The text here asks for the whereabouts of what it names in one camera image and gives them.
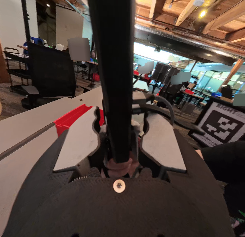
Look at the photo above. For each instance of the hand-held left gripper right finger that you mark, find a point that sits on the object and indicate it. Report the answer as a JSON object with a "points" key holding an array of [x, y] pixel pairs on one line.
{"points": [[162, 145]]}

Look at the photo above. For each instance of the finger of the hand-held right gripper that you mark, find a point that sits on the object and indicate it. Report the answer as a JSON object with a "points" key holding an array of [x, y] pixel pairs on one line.
{"points": [[140, 98]]}

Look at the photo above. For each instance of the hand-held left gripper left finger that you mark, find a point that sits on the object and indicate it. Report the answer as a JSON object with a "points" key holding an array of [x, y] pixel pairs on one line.
{"points": [[80, 141]]}

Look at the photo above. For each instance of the black usb hub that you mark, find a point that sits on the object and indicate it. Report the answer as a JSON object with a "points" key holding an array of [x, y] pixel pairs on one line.
{"points": [[113, 68]]}

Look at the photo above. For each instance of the person's right forearm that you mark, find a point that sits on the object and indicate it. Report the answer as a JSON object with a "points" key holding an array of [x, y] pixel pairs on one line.
{"points": [[225, 160]]}

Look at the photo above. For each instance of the person's right hand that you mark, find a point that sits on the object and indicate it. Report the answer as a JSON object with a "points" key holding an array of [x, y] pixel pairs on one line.
{"points": [[120, 167]]}

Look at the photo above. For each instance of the glass jar with lid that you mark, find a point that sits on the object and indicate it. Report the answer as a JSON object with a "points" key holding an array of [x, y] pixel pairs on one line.
{"points": [[155, 103]]}

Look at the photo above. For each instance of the red plastic bin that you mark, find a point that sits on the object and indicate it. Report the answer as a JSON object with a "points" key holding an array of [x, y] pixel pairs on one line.
{"points": [[65, 122]]}

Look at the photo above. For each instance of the black standing panels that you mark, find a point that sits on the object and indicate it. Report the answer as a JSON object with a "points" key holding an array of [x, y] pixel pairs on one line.
{"points": [[162, 72]]}

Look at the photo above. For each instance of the person's printed dark clothing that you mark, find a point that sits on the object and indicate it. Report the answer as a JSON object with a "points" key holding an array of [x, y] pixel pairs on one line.
{"points": [[235, 202]]}

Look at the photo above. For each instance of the black office chair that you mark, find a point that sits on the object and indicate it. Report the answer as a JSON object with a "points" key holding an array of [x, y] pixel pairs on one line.
{"points": [[51, 68]]}

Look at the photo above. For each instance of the black rolling cart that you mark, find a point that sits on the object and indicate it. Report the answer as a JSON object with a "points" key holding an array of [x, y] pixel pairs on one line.
{"points": [[19, 71]]}

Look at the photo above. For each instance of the ceiling lamp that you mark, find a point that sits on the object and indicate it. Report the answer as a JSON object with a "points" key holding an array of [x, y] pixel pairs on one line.
{"points": [[202, 13]]}

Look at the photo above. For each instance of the white ceiling device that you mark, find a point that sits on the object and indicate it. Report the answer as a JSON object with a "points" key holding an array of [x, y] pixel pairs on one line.
{"points": [[199, 2]]}

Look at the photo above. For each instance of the black pole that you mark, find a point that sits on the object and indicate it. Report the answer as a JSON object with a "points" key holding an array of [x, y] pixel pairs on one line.
{"points": [[25, 15]]}

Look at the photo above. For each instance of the black ceiling duct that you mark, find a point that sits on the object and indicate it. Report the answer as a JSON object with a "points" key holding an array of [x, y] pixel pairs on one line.
{"points": [[181, 40]]}

